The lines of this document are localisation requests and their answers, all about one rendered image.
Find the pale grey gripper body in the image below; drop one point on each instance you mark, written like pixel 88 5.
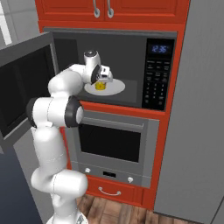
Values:
pixel 105 79

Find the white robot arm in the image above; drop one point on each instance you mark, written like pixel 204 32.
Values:
pixel 49 145

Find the yellow mug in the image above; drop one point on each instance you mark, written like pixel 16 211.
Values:
pixel 100 86

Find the white microwave turntable plate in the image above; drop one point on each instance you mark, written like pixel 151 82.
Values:
pixel 115 87

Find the black built-in microwave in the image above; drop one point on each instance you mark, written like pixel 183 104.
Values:
pixel 157 75

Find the grey microwave door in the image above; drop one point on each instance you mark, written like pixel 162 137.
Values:
pixel 23 84

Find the grey built-in oven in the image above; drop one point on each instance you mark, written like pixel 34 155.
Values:
pixel 116 145

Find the red cupboard door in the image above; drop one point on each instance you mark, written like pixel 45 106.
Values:
pixel 70 7
pixel 145 5

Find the white oven knob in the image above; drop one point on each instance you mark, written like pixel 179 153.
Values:
pixel 87 170
pixel 130 179

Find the grey fridge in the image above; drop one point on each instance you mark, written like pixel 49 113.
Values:
pixel 192 116

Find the red drawer front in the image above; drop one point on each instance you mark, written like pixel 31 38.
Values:
pixel 116 191

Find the red tall cabinet frame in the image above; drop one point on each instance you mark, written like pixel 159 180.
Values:
pixel 172 122

